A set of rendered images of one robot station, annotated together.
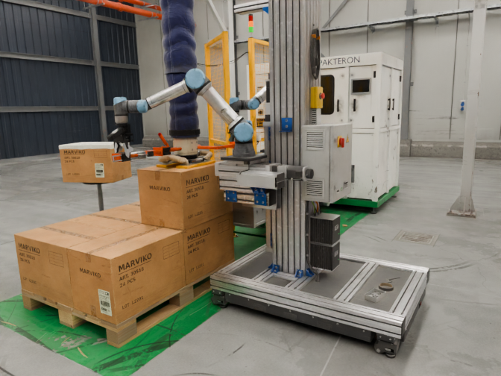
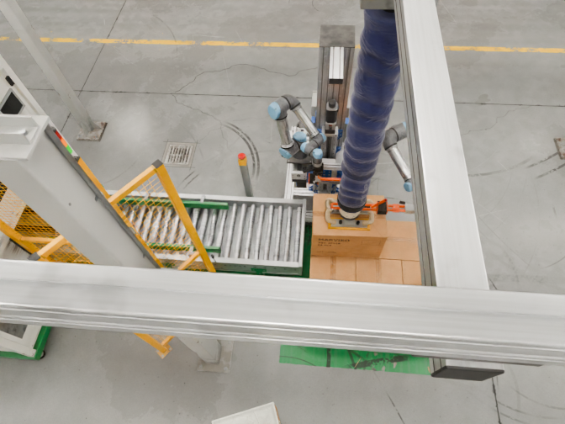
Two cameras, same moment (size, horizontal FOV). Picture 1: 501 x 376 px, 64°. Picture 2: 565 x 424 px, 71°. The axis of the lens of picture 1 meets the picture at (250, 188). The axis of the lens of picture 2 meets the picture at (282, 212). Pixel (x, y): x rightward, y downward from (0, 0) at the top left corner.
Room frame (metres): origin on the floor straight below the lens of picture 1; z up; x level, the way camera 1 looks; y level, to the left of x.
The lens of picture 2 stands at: (4.12, 1.74, 3.79)
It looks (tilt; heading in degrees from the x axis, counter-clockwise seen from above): 59 degrees down; 246
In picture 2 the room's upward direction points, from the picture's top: 5 degrees counter-clockwise
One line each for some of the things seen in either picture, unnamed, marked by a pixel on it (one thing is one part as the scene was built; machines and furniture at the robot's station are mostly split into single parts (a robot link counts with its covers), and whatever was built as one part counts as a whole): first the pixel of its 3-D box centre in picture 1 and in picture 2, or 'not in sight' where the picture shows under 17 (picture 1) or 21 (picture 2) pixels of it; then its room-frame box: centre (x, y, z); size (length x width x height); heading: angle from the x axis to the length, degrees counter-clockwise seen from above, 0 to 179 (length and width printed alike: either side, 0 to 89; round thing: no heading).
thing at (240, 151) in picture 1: (244, 148); not in sight; (2.63, 0.04, 1.09); 0.15 x 0.15 x 0.10
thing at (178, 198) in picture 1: (187, 191); (346, 225); (2.97, 0.47, 0.74); 0.60 x 0.40 x 0.40; 149
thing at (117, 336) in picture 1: (136, 281); not in sight; (2.88, 0.89, 0.07); 1.20 x 1.00 x 0.14; 148
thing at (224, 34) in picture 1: (219, 136); (161, 281); (4.53, 0.34, 1.05); 0.87 x 0.10 x 2.10; 20
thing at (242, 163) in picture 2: not in sight; (248, 188); (3.51, -0.46, 0.50); 0.07 x 0.07 x 1.00; 58
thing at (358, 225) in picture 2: (177, 161); (349, 223); (3.02, 0.55, 0.97); 0.34 x 0.10 x 0.05; 149
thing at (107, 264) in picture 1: (133, 247); (375, 278); (2.88, 0.89, 0.34); 1.20 x 1.00 x 0.40; 148
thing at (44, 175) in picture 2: not in sight; (168, 304); (4.47, 0.73, 1.50); 0.30 x 0.30 x 3.00; 58
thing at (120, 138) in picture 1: (123, 133); not in sight; (2.48, 0.77, 1.21); 0.09 x 0.08 x 0.12; 149
